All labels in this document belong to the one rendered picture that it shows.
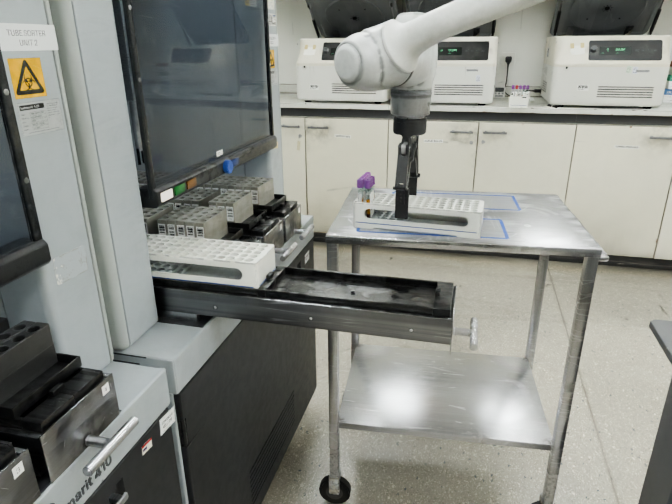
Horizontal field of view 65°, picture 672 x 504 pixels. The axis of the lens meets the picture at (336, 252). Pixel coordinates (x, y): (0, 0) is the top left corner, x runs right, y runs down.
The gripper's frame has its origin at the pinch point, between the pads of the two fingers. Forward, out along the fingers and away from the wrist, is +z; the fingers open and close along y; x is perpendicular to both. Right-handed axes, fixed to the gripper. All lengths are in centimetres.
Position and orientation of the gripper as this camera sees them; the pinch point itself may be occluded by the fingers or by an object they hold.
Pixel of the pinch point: (406, 203)
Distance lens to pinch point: 128.7
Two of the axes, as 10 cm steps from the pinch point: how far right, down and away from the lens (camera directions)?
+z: 0.0, 9.3, 3.7
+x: -9.5, -1.1, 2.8
